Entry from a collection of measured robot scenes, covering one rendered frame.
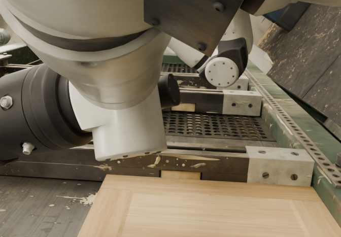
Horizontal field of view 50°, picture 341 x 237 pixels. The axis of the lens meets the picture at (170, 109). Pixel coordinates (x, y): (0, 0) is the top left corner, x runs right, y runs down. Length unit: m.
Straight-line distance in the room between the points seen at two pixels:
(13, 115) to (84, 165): 0.41
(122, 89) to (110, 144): 0.11
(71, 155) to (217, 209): 0.30
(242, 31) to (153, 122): 0.55
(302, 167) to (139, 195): 0.32
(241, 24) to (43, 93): 0.57
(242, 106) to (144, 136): 0.93
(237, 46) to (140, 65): 0.67
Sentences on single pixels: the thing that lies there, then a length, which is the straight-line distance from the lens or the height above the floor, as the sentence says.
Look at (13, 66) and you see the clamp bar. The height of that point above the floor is 1.75.
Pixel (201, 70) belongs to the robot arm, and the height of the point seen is 1.17.
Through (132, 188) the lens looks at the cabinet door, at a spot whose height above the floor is 1.19.
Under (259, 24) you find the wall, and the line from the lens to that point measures 5.93.
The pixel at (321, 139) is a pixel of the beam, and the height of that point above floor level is 0.84.
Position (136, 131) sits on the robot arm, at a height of 1.27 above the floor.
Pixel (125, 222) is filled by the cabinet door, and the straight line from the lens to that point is 0.61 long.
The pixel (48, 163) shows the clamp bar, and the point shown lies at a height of 1.35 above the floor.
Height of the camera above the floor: 1.29
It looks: 7 degrees down
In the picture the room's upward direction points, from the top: 58 degrees counter-clockwise
